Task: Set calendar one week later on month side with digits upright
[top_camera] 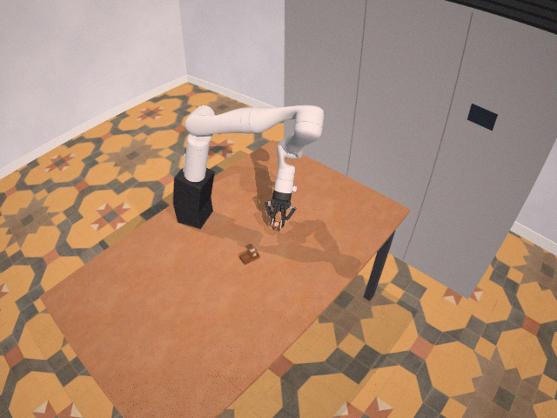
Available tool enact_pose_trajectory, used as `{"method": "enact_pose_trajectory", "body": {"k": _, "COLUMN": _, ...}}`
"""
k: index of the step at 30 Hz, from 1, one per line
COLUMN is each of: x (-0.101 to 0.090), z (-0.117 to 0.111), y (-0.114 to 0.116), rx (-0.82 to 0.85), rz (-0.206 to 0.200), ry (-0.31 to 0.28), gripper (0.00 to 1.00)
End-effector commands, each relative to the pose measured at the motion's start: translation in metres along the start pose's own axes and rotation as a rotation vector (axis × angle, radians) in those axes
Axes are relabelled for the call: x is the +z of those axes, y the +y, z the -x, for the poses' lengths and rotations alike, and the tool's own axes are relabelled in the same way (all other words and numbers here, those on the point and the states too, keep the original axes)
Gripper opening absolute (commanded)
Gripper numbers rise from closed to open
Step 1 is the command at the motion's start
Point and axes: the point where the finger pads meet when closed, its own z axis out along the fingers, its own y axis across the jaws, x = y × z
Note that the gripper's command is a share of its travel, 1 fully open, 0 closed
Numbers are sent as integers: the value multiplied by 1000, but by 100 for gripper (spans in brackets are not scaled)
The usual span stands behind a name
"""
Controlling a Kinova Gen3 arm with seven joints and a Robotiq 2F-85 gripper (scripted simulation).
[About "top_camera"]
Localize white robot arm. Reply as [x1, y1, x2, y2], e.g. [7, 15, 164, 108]
[183, 105, 324, 193]

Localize brown rectangular tray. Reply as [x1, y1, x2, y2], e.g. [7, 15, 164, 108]
[239, 252, 260, 265]

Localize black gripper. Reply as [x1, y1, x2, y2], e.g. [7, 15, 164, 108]
[265, 190, 296, 229]

